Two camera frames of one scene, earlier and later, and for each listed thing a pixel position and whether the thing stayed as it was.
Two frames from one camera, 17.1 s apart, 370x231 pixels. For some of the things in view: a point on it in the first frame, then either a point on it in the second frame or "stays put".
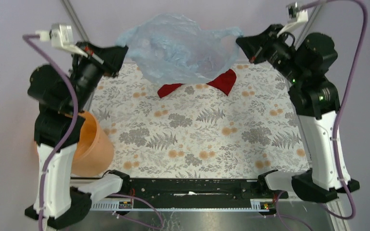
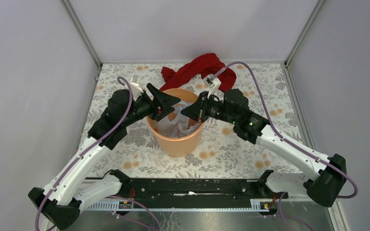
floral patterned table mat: (197, 132) stays put
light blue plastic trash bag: (175, 48) → (177, 124)
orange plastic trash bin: (94, 153) → (179, 147)
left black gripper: (110, 58) → (165, 100)
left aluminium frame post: (75, 19) stays put
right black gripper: (254, 47) → (198, 110)
